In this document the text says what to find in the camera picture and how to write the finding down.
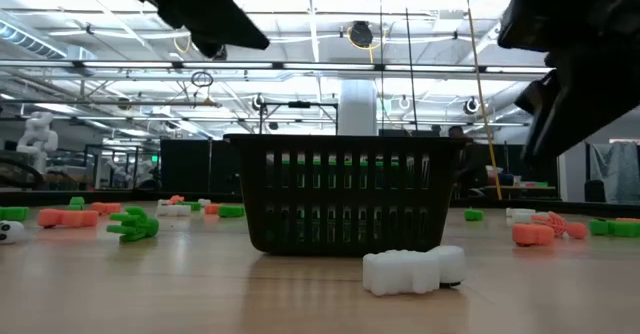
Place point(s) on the white round column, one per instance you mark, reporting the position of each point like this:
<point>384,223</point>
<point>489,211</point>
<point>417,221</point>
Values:
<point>357,106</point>

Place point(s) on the blue storage bin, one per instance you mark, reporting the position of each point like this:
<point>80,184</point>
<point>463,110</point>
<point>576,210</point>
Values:
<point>506,179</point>

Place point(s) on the black partition panel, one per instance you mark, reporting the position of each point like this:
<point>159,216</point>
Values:
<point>190,166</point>

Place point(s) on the wide green block decoration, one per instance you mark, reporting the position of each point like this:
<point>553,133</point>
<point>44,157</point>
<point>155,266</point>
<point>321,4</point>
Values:
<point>625,229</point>
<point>14,213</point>

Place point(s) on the black framed glass enclosure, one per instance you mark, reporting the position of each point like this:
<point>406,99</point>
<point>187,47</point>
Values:
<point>122,146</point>

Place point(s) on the orange ball decoration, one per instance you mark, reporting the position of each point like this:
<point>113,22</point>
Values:
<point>576,230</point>

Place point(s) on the white block decoration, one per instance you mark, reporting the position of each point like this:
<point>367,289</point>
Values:
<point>163,202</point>
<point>520,215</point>

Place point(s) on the white skull decoration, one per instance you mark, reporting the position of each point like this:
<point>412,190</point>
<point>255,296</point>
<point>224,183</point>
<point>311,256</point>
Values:
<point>10,231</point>

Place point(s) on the orange pumpkin decoration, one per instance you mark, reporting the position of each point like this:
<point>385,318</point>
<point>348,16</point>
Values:
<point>533,234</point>

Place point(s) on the black plastic slotted basket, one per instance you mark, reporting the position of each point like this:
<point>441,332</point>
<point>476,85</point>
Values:
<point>345,194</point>

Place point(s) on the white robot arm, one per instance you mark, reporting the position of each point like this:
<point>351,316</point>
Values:
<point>37,139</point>

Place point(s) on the white bone decoration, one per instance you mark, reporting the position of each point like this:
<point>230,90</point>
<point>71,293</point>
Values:
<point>172,210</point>

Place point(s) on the orange block decoration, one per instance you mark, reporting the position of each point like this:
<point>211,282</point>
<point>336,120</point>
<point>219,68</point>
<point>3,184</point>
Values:
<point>212,208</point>
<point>113,208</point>

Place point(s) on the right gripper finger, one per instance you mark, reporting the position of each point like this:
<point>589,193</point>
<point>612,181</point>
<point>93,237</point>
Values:
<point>585,114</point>
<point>540,99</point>

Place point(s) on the long ceiling light bar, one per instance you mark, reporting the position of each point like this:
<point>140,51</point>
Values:
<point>325,66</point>

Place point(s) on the grey cloth cover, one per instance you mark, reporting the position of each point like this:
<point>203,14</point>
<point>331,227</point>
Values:
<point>620,169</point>

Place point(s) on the small orange decoration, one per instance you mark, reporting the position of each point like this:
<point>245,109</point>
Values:
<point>176,199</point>

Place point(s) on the long orange bone decoration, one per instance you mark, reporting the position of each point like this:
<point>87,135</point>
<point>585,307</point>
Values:
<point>68,218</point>

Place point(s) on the small white decoration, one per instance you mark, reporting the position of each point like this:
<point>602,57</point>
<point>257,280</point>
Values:
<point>204,202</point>

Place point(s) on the red storage bin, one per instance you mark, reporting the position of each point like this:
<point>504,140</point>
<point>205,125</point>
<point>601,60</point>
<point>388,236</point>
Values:
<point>493,180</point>

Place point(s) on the person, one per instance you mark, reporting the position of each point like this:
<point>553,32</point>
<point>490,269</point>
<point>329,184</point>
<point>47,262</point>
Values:
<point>456,131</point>

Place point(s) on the large white chunky decoration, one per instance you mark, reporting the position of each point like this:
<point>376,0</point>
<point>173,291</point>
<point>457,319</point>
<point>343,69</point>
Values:
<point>400,271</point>

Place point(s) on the black chair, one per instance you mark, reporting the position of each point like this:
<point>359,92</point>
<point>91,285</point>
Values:
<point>595,191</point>

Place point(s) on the green zombie hand decoration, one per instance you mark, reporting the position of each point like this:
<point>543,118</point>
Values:
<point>135,226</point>

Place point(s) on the wooden side table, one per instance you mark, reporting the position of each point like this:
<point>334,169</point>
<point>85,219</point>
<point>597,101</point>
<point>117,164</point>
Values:
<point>520,188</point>

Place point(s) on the black table edge frame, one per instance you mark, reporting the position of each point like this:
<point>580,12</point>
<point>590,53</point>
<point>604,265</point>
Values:
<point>100,197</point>

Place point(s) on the green flat tray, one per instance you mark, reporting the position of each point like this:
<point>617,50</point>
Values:
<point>537,184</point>

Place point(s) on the round orange decoration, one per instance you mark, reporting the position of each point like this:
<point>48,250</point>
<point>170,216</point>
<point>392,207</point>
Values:
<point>97,207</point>

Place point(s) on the flat orange decoration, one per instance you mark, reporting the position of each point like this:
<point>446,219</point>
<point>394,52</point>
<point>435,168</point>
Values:
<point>627,220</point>

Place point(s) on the grey horizontal pipe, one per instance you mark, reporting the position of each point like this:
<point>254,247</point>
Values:
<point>100,102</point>

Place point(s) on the small green block decoration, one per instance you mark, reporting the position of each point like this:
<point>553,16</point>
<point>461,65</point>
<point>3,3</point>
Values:
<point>77,200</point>
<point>75,207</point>
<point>473,214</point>

